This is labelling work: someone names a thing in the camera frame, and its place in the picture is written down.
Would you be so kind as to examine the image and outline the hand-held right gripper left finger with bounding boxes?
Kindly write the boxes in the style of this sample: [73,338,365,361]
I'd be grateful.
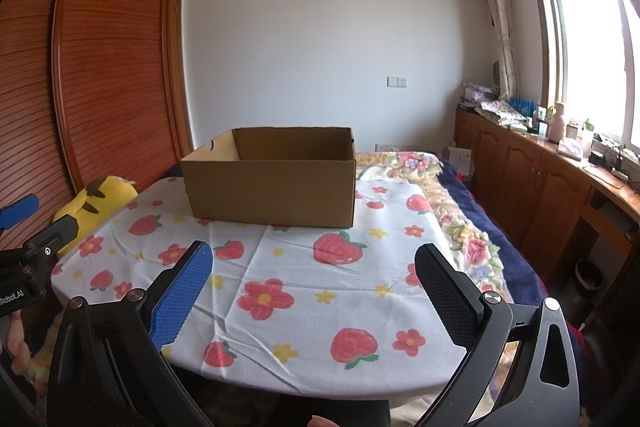
[47,239,215,427]

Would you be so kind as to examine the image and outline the folded patterned cloth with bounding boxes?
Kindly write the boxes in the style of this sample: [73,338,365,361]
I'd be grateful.
[477,99,528,126]

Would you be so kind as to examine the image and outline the strawberry and flower tablecloth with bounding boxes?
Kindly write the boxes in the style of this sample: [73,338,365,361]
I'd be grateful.
[50,177,511,395]

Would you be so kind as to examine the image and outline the yellow plush toy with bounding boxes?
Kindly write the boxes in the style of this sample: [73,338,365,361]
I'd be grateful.
[52,175,138,253]

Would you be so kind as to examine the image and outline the wooden slatted wardrobe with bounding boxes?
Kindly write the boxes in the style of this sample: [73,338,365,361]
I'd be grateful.
[0,0,193,258]

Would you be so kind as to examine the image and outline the wooden cabinet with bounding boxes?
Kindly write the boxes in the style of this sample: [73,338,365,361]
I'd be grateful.
[454,107,640,303]

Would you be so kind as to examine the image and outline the clear bottle with green cap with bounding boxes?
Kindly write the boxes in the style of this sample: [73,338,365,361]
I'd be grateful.
[580,119,595,158]

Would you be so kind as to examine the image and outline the patterned curtain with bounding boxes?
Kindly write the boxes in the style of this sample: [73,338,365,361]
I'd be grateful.
[472,0,521,100]

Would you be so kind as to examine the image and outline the brown cardboard box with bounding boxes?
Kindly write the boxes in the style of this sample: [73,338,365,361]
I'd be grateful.
[180,127,357,229]

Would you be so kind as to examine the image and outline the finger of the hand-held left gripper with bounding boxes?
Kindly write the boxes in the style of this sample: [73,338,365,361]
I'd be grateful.
[25,214,81,261]
[0,193,40,230]

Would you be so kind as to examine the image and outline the white paper bag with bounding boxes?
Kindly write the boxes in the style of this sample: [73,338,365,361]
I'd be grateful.
[442,147,472,178]

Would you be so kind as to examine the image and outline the power strip with cables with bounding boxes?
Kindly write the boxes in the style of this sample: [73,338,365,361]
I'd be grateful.
[590,142,640,180]

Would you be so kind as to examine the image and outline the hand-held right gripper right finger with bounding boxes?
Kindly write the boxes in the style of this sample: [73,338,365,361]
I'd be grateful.
[414,243,581,427]

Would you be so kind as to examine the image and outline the black trash bin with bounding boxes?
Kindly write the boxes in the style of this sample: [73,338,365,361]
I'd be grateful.
[574,258,608,290]

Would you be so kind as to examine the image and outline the person's left hand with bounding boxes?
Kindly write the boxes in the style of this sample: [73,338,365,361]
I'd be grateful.
[0,311,32,377]

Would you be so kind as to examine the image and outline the blue boxes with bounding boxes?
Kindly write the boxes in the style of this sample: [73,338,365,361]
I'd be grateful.
[510,97,536,120]

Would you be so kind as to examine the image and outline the pink bottle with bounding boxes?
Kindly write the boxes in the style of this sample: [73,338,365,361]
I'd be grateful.
[547,102,567,144]

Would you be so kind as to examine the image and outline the pink storage boxes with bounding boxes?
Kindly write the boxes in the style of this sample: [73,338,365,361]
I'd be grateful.
[462,82,496,105]

